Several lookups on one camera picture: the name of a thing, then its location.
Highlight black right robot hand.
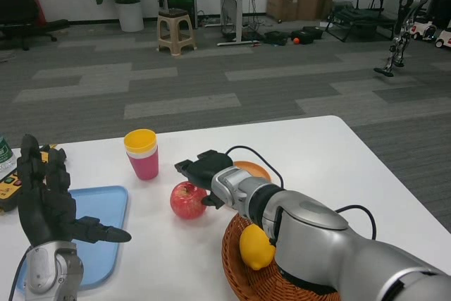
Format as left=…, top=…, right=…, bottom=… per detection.
left=173, top=151, right=235, bottom=210

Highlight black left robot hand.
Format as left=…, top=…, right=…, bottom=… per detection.
left=16, top=134, right=133, bottom=247

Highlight red apple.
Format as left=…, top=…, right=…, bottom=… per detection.
left=170, top=180, right=209, bottom=220

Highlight yellow black remote controller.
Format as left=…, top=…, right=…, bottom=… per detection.
left=0, top=144, right=59, bottom=216

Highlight orange plastic plate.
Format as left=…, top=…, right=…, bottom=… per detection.
left=233, top=160, right=273, bottom=183

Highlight light blue plastic tray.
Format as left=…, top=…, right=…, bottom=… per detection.
left=23, top=185, right=129, bottom=291

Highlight white plastic cup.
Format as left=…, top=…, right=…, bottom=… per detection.
left=125, top=149, right=159, bottom=160

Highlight clear green-label water bottle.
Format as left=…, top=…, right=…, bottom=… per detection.
left=0, top=134, right=16, bottom=175

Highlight yellow plastic cup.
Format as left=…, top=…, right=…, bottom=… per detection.
left=123, top=128, right=158, bottom=156

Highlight yellow lemon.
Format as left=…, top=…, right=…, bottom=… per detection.
left=239, top=225, right=277, bottom=271

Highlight brown wicker basket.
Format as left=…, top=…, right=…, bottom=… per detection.
left=221, top=213, right=342, bottom=301

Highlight beige plastic stool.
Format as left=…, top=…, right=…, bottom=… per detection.
left=156, top=8, right=197, bottom=56

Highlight small black floor case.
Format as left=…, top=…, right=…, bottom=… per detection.
left=264, top=30, right=289, bottom=47

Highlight white standing desk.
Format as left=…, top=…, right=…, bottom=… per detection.
left=202, top=0, right=267, bottom=47

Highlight black equipment rack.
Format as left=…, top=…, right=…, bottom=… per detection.
left=162, top=0, right=198, bottom=30

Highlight white plant pot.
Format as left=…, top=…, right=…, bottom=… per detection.
left=116, top=1, right=144, bottom=32

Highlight wide black floor case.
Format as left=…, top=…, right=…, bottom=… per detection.
left=291, top=25, right=324, bottom=45

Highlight red floor sign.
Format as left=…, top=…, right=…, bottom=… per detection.
left=27, top=0, right=47, bottom=24

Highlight black office chair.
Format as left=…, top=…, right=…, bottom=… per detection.
left=0, top=0, right=70, bottom=51

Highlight black folding cot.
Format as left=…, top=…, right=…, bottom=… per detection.
left=323, top=0, right=397, bottom=43

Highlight white toy car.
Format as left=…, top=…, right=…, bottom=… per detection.
left=435, top=27, right=451, bottom=49
left=410, top=15, right=436, bottom=42

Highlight silver black humanoid robot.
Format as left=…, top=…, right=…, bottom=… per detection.
left=373, top=0, right=445, bottom=78

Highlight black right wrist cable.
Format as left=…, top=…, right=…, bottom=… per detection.
left=225, top=145, right=377, bottom=242

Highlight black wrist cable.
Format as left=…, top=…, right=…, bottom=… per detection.
left=225, top=145, right=377, bottom=242
left=8, top=246, right=31, bottom=301

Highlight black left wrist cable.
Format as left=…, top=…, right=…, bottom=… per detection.
left=8, top=246, right=31, bottom=301

